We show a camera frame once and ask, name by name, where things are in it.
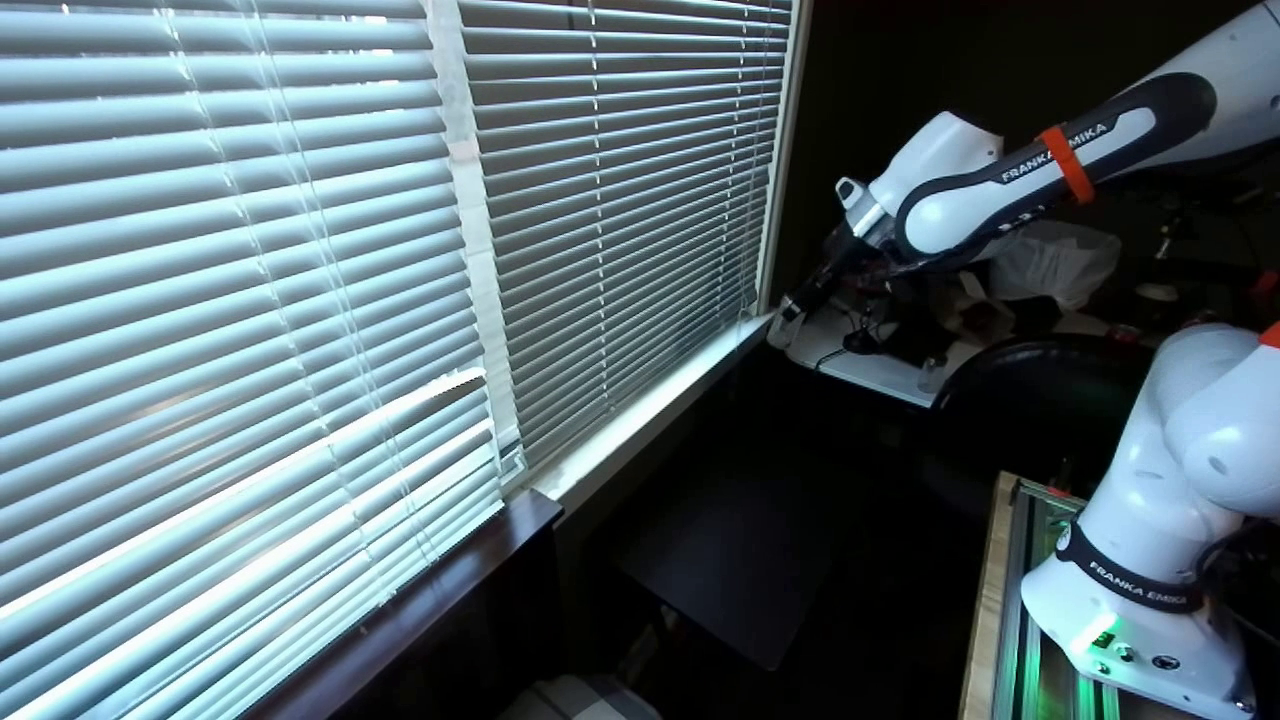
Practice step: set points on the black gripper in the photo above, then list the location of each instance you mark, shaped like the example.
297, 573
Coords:
862, 280

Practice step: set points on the white window blind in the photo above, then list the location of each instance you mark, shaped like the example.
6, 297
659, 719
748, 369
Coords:
626, 202
225, 334

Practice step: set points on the wooden robot mount platform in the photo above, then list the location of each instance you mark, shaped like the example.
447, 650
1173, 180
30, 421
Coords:
992, 601

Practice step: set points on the dark grey flat panel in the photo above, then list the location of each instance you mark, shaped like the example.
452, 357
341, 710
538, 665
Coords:
747, 546

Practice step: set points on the dark wooden ledge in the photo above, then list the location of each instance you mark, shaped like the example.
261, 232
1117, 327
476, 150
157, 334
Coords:
425, 587

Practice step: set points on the white plastic bag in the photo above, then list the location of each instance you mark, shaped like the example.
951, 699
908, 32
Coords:
1055, 260

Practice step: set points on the white window sill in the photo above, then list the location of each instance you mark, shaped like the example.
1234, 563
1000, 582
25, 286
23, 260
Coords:
655, 405

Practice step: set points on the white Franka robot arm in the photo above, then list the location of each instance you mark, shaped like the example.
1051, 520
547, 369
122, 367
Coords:
1200, 442

